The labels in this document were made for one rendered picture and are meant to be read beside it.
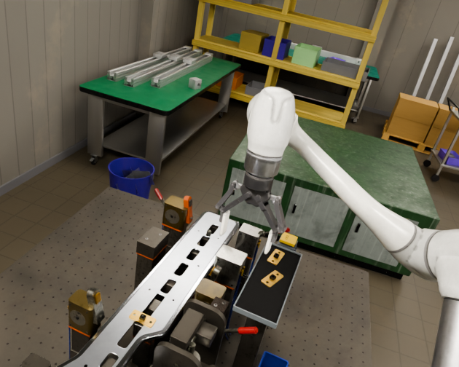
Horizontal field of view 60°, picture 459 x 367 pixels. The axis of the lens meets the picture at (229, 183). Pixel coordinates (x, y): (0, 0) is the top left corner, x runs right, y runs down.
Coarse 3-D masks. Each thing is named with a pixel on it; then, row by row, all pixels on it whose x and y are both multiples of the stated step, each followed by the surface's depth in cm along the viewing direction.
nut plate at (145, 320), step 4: (132, 312) 128; (136, 312) 129; (140, 312) 129; (132, 316) 127; (136, 316) 128; (140, 316) 127; (144, 316) 127; (148, 316) 128; (136, 320) 126; (140, 320) 126; (144, 320) 127; (148, 320) 127; (152, 320) 127; (144, 324) 125; (148, 324) 126; (152, 324) 126
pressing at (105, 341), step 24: (216, 216) 185; (192, 240) 167; (216, 240) 170; (168, 264) 151; (192, 264) 154; (144, 288) 139; (192, 288) 142; (120, 312) 128; (168, 312) 132; (96, 336) 119; (120, 336) 120; (144, 336) 121; (72, 360) 111; (96, 360) 112; (120, 360) 113
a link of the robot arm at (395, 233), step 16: (256, 96) 107; (288, 144) 111; (304, 144) 110; (320, 160) 108; (336, 176) 105; (336, 192) 106; (352, 192) 103; (352, 208) 104; (368, 208) 102; (384, 208) 103; (368, 224) 104; (384, 224) 102; (400, 224) 103; (384, 240) 105; (400, 240) 103
